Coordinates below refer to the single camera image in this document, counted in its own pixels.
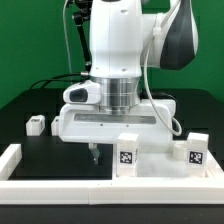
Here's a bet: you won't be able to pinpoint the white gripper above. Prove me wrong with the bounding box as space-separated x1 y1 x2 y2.
59 99 173 164

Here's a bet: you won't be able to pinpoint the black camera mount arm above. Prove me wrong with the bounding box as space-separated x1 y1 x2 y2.
72 0 93 71

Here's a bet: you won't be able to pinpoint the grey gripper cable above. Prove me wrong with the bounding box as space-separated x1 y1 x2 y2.
143 13 184 138

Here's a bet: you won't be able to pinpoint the white square table top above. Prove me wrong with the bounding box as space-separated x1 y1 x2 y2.
112 140 218 178

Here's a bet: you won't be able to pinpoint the white U-shaped obstacle fence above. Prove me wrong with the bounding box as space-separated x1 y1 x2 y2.
0 144 224 205

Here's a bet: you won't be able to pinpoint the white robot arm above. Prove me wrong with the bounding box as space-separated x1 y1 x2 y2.
59 0 198 152

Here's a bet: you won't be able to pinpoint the black cables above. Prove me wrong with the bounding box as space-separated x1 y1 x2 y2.
29 73 93 90

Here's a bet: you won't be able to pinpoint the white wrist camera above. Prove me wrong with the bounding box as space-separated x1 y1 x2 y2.
63 80 101 104

